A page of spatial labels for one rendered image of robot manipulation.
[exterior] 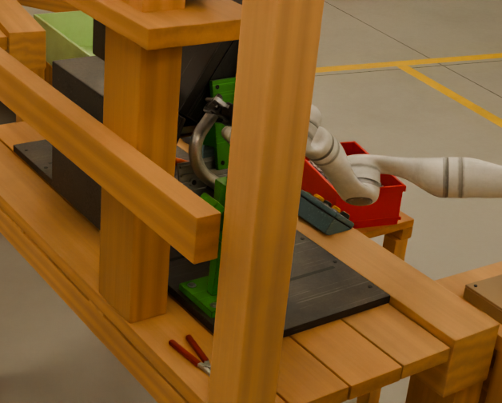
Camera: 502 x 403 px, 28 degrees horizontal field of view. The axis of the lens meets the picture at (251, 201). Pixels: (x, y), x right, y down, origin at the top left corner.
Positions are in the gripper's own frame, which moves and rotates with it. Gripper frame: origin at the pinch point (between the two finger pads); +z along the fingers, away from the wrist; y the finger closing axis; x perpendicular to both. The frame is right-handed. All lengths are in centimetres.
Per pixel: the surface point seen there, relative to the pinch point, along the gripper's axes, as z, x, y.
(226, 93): 2.8, -6.4, -1.0
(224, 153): 2.8, 4.5, -9.7
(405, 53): 323, -235, -281
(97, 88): 16.1, 10.0, 19.5
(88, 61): 33.3, 2.2, 18.4
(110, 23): -26, 10, 43
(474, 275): -28, -8, -70
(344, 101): 268, -151, -220
